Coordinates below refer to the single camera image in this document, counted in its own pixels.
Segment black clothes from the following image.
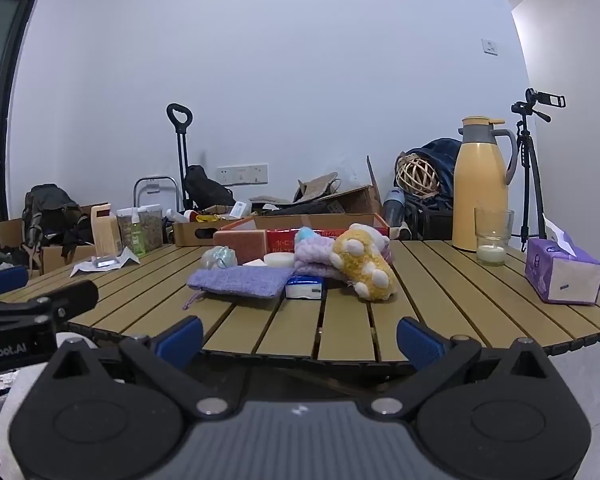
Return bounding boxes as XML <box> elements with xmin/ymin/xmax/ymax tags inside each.
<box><xmin>60</xmin><ymin>215</ymin><xmax>95</xmax><ymax>256</ymax></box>

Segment lavender knitted towel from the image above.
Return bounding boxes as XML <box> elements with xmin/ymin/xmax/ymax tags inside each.
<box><xmin>292</xmin><ymin>237</ymin><xmax>396</xmax><ymax>281</ymax></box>

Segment blue white tissue pack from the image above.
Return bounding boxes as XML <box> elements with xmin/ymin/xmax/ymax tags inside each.
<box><xmin>285</xmin><ymin>276</ymin><xmax>326</xmax><ymax>301</ymax></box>

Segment clear storage jar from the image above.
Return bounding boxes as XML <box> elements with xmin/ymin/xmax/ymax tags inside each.
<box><xmin>139</xmin><ymin>205</ymin><xmax>164</xmax><ymax>252</ymax></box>
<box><xmin>116</xmin><ymin>206</ymin><xmax>141</xmax><ymax>251</ymax></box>

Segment metal folding stool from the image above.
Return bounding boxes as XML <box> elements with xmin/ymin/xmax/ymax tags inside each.
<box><xmin>132</xmin><ymin>176</ymin><xmax>178</xmax><ymax>211</ymax></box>

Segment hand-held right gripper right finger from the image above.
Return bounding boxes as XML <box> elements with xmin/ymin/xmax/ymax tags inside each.
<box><xmin>369</xmin><ymin>316</ymin><xmax>555</xmax><ymax>417</ymax></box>

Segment rattan ball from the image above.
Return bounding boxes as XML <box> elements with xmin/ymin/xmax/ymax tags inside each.
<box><xmin>396</xmin><ymin>152</ymin><xmax>440</xmax><ymax>196</ymax></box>

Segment green spray bottle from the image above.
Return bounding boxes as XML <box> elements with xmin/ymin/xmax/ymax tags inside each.
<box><xmin>130</xmin><ymin>208</ymin><xmax>147</xmax><ymax>259</ymax></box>

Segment black tripod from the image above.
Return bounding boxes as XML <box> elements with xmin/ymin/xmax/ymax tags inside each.
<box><xmin>511</xmin><ymin>101</ymin><xmax>551</xmax><ymax>253</ymax></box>

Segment dark backpack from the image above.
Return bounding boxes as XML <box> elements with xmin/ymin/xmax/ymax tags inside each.
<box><xmin>21</xmin><ymin>184</ymin><xmax>88</xmax><ymax>263</ymax></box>

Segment white paper leaflet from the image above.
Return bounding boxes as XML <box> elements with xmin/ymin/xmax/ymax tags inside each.
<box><xmin>70</xmin><ymin>247</ymin><xmax>141</xmax><ymax>277</ymax></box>

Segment glass candle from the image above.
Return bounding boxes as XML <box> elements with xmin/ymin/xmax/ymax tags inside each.
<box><xmin>474</xmin><ymin>207</ymin><xmax>515</xmax><ymax>267</ymax></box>

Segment cardboard box with backpack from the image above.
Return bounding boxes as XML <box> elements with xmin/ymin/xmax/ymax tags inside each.
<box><xmin>0</xmin><ymin>204</ymin><xmax>110</xmax><ymax>261</ymax></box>

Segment white wall socket row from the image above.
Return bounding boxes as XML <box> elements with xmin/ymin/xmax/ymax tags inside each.
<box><xmin>216</xmin><ymin>163</ymin><xmax>270</xmax><ymax>185</ymax></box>

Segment dark blue cloth bag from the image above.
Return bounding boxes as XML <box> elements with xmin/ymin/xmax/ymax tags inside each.
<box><xmin>394</xmin><ymin>138</ymin><xmax>462</xmax><ymax>206</ymax></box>

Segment large open cardboard box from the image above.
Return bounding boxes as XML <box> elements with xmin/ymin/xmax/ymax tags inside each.
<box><xmin>290</xmin><ymin>156</ymin><xmax>383</xmax><ymax>217</ymax></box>

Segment purple tissue box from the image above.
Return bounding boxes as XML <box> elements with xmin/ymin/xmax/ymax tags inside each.
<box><xmin>524</xmin><ymin>213</ymin><xmax>600</xmax><ymax>306</ymax></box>

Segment black folded bag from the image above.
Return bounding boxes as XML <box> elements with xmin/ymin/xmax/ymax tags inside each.
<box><xmin>262</xmin><ymin>201</ymin><xmax>331</xmax><ymax>217</ymax></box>

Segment reddish brown sponge block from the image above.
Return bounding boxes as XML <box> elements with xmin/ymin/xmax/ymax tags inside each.
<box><xmin>213</xmin><ymin>230</ymin><xmax>269</xmax><ymax>266</ymax></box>

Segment black trolley bag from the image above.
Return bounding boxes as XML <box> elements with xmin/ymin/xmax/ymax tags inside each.
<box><xmin>184</xmin><ymin>165</ymin><xmax>236</xmax><ymax>209</ymax></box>

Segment red cardboard box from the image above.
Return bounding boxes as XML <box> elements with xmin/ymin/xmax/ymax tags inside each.
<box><xmin>213</xmin><ymin>213</ymin><xmax>392</xmax><ymax>267</ymax></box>

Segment yellow plush toy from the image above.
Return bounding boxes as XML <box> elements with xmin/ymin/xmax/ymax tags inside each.
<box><xmin>330</xmin><ymin>224</ymin><xmax>398</xmax><ymax>302</ymax></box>

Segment yellow thermos jug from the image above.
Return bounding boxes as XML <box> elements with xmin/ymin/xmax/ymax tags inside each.
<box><xmin>452</xmin><ymin>116</ymin><xmax>518</xmax><ymax>252</ymax></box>

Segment purple knitted pouch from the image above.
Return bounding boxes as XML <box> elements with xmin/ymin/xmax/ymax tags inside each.
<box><xmin>182</xmin><ymin>266</ymin><xmax>295</xmax><ymax>311</ymax></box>

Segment clear glitter plastic bag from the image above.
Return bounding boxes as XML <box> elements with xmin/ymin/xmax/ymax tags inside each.
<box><xmin>201</xmin><ymin>246</ymin><xmax>238</xmax><ymax>270</ymax></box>

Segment small cardboard box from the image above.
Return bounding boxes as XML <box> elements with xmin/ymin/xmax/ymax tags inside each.
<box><xmin>172</xmin><ymin>217</ymin><xmax>261</xmax><ymax>247</ymax></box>

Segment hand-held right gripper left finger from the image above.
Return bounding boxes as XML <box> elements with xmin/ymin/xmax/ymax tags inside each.
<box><xmin>50</xmin><ymin>316</ymin><xmax>231</xmax><ymax>418</ymax></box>

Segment cardboard box with clothes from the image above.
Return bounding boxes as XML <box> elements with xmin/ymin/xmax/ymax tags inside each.
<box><xmin>41</xmin><ymin>244</ymin><xmax>100</xmax><ymax>275</ymax></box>

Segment black trolley handle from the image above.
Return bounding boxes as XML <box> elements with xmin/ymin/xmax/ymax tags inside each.
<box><xmin>166</xmin><ymin>103</ymin><xmax>195</xmax><ymax>211</ymax></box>

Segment black case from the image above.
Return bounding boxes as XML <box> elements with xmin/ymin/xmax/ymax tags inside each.
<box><xmin>405</xmin><ymin>195</ymin><xmax>455</xmax><ymax>241</ymax></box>

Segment beige wood-look carton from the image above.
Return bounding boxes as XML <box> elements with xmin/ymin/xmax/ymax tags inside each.
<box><xmin>90</xmin><ymin>203</ymin><xmax>124</xmax><ymax>257</ymax></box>

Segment blue grey bottle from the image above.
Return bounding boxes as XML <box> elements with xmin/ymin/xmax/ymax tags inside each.
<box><xmin>383</xmin><ymin>188</ymin><xmax>407</xmax><ymax>226</ymax></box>

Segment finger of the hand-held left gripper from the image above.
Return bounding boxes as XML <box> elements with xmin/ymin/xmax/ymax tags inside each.
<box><xmin>26</xmin><ymin>280</ymin><xmax>100</xmax><ymax>332</ymax></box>
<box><xmin>0</xmin><ymin>266</ymin><xmax>30</xmax><ymax>301</ymax></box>

